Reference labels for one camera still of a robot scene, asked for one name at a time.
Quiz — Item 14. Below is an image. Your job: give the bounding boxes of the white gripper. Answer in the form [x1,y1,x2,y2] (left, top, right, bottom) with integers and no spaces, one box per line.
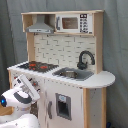
[13,74,40,102]

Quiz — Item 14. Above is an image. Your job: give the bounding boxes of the small metal pot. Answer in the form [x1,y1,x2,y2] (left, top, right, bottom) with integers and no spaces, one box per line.
[65,70,77,78]

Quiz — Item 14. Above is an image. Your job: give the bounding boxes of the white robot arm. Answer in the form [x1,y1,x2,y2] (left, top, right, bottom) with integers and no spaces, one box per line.
[0,75,40,128]

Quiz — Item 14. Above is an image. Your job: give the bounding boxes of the wooden toy kitchen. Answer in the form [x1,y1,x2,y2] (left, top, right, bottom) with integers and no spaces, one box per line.
[9,10,115,128]

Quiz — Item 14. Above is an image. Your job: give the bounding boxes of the right red stove knob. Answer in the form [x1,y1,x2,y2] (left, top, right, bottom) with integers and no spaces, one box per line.
[33,81,39,87]

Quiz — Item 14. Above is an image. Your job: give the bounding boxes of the black stovetop red burners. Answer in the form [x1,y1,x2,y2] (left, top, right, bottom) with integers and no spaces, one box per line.
[20,61,57,72]

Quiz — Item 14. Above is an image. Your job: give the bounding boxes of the grey ice dispenser panel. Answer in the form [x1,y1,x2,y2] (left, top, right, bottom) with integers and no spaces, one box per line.
[56,93,72,120]

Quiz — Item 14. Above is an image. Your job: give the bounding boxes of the grey toy sink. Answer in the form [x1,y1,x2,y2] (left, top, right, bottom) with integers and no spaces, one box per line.
[53,67,93,81]

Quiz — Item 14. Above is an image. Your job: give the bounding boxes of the black toy faucet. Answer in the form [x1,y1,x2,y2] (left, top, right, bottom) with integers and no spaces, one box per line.
[77,50,95,70]

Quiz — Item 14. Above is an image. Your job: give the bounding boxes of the grey range hood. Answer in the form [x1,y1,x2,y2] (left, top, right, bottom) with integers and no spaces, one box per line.
[26,15,54,34]

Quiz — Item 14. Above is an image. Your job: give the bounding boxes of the toy microwave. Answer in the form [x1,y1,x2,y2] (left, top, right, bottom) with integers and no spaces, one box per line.
[56,14,93,34]

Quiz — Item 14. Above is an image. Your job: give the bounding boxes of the grey cabinet door handle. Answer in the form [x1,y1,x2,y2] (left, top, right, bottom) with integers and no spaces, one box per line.
[48,101,52,119]

